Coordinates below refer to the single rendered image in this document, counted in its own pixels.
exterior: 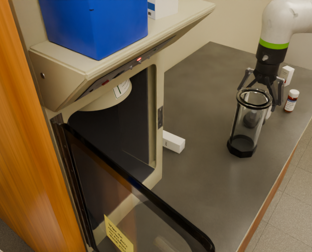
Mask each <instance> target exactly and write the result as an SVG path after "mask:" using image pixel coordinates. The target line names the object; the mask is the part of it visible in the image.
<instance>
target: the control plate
mask: <svg viewBox="0 0 312 252"><path fill-rule="evenodd" d="M175 36H176V35H175ZM175 36H173V37H172V38H174V37H175ZM172 38H170V39H168V40H166V41H164V42H163V43H161V44H159V45H157V46H156V47H154V48H152V49H151V50H149V51H147V52H145V53H143V54H142V55H140V56H138V57H136V58H135V59H133V60H131V61H129V62H128V63H126V64H124V65H122V66H121V67H119V68H117V69H115V70H114V71H112V72H110V73H108V74H107V75H105V76H103V77H101V78H100V79H98V80H96V81H95V82H94V83H93V84H92V85H91V86H90V87H89V88H88V89H87V90H86V91H85V92H84V93H83V94H82V95H81V96H80V97H79V98H78V99H77V100H79V99H81V98H82V97H84V96H86V95H87V94H89V93H91V92H89V91H90V90H92V89H94V90H96V89H97V88H99V87H101V86H102V85H101V84H102V83H104V82H105V81H107V80H109V81H111V80H113V78H114V77H115V76H116V75H117V74H118V73H120V72H121V71H123V70H125V71H124V72H126V71H128V70H129V69H130V68H129V67H131V66H132V68H133V67H135V66H136V65H138V64H139V63H138V62H139V61H141V62H143V61H145V60H146V59H147V57H148V56H149V57H151V56H152V55H153V54H155V53H156V52H157V51H158V50H159V49H160V48H162V47H163V46H164V45H165V44H166V43H168V42H169V41H170V40H171V39H172ZM156 48H157V49H156ZM154 49H156V51H153V50H154ZM140 57H142V58H141V59H140V60H137V59H139V58H140ZM136 60H137V61H136ZM128 68H129V69H128ZM124 72H123V73H124ZM123 73H122V74H123ZM94 90H93V91H94ZM77 100H76V101H77ZM76 101H75V102H76Z"/></svg>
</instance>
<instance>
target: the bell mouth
mask: <svg viewBox="0 0 312 252"><path fill-rule="evenodd" d="M131 89H132V84H131V81H130V79H127V80H126V81H124V82H123V83H121V84H119V85H118V86H116V87H115V88H113V89H111V90H110V91H108V92H106V93H105V94H103V95H102V96H100V97H98V98H97V99H95V100H94V101H92V102H90V103H89V104H87V105H86V106H84V107H82V108H81V109H79V110H78V111H97V110H103V109H106V108H109V107H112V106H114V105H116V104H118V103H120V102H122V101H123V100H124V99H126V98H127V97H128V95H129V94H130V92H131Z"/></svg>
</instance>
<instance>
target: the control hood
mask: <svg viewBox="0 0 312 252"><path fill-rule="evenodd" d="M215 8H216V5H215V3H212V2H208V1H203V0H178V13H176V14H173V15H169V16H166V17H163V18H160V19H157V20H154V19H152V18H150V17H148V35H147V36H146V37H144V38H142V39H140V40H138V41H136V42H134V43H132V44H130V45H128V46H126V47H125V48H123V49H121V50H119V51H117V52H115V53H113V54H111V55H109V56H107V57H105V58H103V59H101V60H95V59H93V58H90V57H88V56H85V55H83V54H80V53H78V52H75V51H73V50H70V49H68V48H65V47H63V46H60V45H58V44H55V43H53V42H50V41H49V40H46V41H43V42H41V43H38V44H36V45H33V46H31V47H29V50H28V52H29V55H30V58H31V62H32V65H33V68H34V72H35V75H36V78H37V82H38V85H39V88H40V92H41V95H42V98H43V102H44V105H45V107H46V108H47V109H49V110H51V111H53V112H59V111H60V110H62V109H64V108H65V107H67V106H69V105H70V104H72V103H74V102H75V101H76V100H77V99H78V98H79V97H80V96H81V95H82V94H83V93H84V92H85V91H86V90H87V89H88V88H89V87H90V86H91V85H92V84H93V83H94V82H95V81H96V80H98V79H100V78H101V77H103V76H105V75H107V74H108V73H110V72H112V71H114V70H115V69H117V68H119V67H121V66H122V65H124V64H126V63H128V62H129V61H131V60H133V59H135V58H136V57H138V56H140V55H142V54H143V53H145V52H147V51H149V50H151V49H152V48H154V47H156V46H157V45H159V44H161V43H163V42H164V41H166V40H168V39H170V38H172V37H173V36H175V37H174V38H172V39H171V40H170V41H169V42H168V43H166V44H165V45H164V46H163V47H162V48H160V49H159V50H158V51H157V52H156V53H158V52H159V51H161V50H163V49H164V48H166V47H168V46H170V45H171V44H173V43H174V42H176V41H177V40H178V39H179V38H181V37H182V36H183V35H184V34H186V33H187V32H188V31H189V30H191V29H192V28H193V27H194V26H196V25H197V24H198V23H199V22H201V21H202V20H203V19H204V18H206V17H207V16H208V15H209V14H211V13H212V12H213V11H214V10H215ZM156 53H155V54H156ZM155 54H153V55H155ZM153 55H152V56H153Z"/></svg>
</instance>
